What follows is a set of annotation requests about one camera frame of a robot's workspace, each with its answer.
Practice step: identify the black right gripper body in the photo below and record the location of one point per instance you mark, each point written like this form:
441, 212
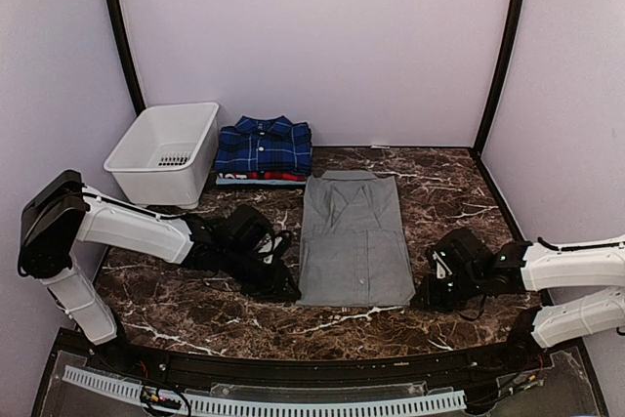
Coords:
448, 297

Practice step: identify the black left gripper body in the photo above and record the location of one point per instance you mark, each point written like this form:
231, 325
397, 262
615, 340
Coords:
257, 282

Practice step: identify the grey long sleeve shirt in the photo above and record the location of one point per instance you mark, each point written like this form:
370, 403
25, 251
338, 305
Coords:
352, 250

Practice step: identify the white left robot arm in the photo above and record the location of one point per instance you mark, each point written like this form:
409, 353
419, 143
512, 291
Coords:
243, 245

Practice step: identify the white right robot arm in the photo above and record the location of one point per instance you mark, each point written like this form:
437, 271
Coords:
465, 268

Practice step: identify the black red folded shirt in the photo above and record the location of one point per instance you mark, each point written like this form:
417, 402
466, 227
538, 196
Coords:
264, 176

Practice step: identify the light blue folded shirt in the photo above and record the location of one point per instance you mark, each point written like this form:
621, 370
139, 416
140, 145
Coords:
258, 182

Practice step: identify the blue plaid folded shirt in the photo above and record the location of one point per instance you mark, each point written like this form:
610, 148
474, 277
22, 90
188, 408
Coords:
273, 145

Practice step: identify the white plastic bin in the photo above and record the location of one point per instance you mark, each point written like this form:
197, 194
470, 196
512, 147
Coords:
165, 157

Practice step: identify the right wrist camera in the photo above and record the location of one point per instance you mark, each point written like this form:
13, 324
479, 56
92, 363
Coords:
439, 261

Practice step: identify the black front rail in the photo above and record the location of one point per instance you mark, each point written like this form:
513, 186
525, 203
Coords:
476, 366

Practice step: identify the white slotted cable duct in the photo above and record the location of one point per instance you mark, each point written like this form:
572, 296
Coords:
239, 400

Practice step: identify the right black frame post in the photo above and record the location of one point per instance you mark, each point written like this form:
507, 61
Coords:
499, 76

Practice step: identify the black frame post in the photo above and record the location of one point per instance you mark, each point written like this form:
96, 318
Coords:
499, 76
125, 55

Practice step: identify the left black frame post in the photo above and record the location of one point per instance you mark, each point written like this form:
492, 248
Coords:
125, 55

